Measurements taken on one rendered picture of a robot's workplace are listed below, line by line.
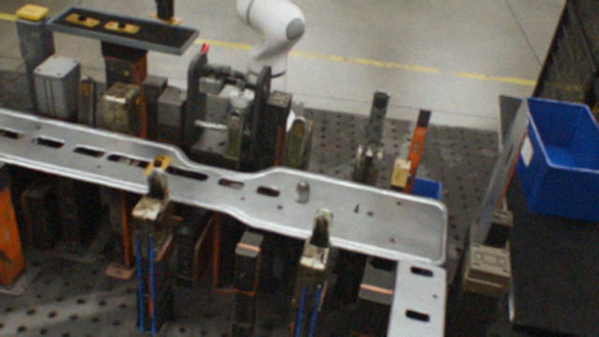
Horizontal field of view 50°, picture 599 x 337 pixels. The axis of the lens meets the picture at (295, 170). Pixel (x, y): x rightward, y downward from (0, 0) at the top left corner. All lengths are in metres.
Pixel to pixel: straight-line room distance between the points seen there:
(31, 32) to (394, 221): 1.08
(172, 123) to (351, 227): 0.54
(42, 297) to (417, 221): 0.89
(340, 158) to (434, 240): 0.79
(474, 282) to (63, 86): 1.05
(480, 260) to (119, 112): 0.91
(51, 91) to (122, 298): 0.53
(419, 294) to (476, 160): 1.07
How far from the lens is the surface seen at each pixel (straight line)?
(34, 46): 1.90
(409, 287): 1.29
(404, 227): 1.42
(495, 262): 1.31
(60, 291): 1.66
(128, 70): 1.79
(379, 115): 1.47
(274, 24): 1.80
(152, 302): 1.47
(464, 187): 2.13
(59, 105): 1.71
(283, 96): 1.57
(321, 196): 1.45
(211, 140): 1.66
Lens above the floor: 1.89
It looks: 36 degrees down
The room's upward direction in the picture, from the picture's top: 7 degrees clockwise
